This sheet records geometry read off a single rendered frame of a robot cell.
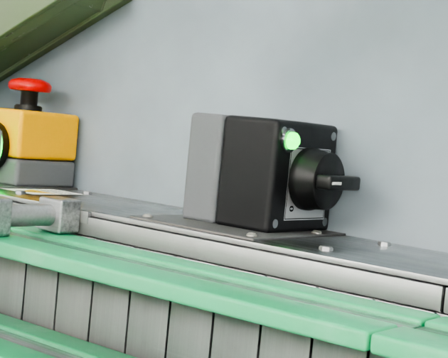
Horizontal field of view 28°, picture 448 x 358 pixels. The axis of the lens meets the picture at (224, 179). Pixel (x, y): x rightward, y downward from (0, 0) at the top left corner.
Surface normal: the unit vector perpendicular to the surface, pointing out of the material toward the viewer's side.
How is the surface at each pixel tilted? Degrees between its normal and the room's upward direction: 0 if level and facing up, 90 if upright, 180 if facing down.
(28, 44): 90
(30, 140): 90
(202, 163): 0
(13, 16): 2
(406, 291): 0
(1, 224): 90
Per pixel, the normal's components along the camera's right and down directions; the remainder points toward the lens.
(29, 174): 0.77, 0.11
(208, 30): -0.62, -0.02
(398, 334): 0.10, -0.99
